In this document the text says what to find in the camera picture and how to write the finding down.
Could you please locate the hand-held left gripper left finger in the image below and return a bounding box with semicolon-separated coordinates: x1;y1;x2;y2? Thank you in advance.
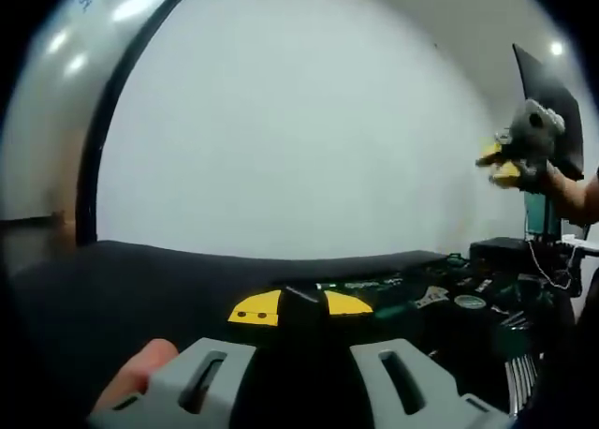
88;288;283;429

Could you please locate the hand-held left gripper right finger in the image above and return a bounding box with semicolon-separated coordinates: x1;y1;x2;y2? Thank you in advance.
325;290;511;429

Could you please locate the black toolbox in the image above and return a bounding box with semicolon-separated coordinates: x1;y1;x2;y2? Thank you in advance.
275;253;579;419

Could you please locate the chrome wrench tool set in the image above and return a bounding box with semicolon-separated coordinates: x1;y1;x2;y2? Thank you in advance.
502;352;540;414

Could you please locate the green-handled tool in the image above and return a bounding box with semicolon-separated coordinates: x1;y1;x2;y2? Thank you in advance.
373;305;409;321

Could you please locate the green label bit strip tool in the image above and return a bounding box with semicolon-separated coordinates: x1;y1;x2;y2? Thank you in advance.
315;278;404;293

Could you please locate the black tool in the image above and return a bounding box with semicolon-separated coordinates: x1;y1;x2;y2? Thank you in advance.
278;285;331;341

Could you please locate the black flat screen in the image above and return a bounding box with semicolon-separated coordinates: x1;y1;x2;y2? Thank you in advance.
511;42;587;183

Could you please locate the green screen stand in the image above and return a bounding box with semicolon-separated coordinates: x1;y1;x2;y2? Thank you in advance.
523;189;562;239

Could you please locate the white power strip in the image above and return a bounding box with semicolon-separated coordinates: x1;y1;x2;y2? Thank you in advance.
559;233;599;256

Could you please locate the black partition frame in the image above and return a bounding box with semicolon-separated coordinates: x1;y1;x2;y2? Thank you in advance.
74;0;210;251

